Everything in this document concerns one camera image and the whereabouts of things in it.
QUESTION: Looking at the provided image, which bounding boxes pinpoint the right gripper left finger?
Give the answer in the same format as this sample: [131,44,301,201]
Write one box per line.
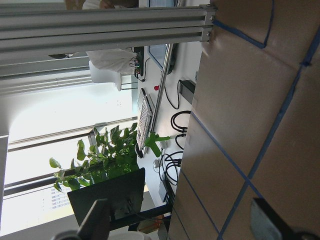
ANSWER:
[54,198,110,240]

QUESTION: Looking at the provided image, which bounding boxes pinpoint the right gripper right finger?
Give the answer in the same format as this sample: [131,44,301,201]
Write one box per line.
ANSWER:
[250,198,320,240]

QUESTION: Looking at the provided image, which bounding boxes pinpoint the black monitor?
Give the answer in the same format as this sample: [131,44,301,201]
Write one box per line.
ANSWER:
[67,168,145,225]

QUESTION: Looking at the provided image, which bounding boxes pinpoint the green potted plant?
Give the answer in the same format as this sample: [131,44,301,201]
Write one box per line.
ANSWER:
[49,122,139,192]

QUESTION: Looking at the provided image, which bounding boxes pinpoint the white keyboard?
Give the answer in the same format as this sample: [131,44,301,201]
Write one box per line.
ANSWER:
[136,88,154,151]

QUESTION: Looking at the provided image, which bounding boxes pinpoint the black power adapter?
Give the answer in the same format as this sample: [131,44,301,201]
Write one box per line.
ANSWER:
[178,80,196,104]

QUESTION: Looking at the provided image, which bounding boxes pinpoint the person in white shirt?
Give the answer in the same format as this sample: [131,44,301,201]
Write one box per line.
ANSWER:
[86,48,137,75]

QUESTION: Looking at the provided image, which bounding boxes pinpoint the teach pendant tablet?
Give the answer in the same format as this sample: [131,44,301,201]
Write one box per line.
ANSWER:
[148,43,178,75]

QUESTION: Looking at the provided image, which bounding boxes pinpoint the green handled reacher grabber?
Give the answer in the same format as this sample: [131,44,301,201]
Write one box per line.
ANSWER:
[144,43,174,157]

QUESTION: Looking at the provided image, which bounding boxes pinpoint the aluminium frame post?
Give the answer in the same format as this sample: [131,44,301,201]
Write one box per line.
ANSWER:
[0,4,217,60]

